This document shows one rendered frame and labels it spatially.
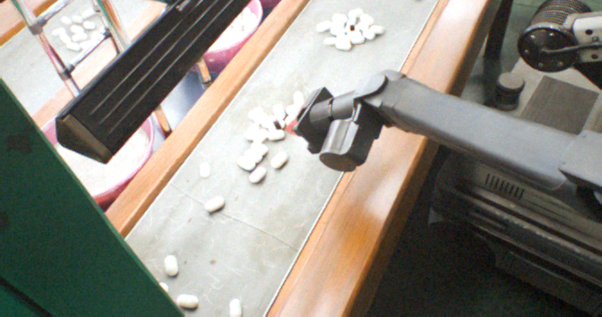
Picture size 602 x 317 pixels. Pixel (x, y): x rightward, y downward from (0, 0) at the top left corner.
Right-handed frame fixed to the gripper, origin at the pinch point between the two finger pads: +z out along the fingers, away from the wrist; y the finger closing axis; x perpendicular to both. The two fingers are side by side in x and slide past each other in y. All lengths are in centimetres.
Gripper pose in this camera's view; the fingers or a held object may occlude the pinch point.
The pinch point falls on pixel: (290, 129)
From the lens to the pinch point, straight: 91.9
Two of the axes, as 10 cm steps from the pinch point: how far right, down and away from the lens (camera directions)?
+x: 6.5, 6.7, 3.7
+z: -6.1, 1.6, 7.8
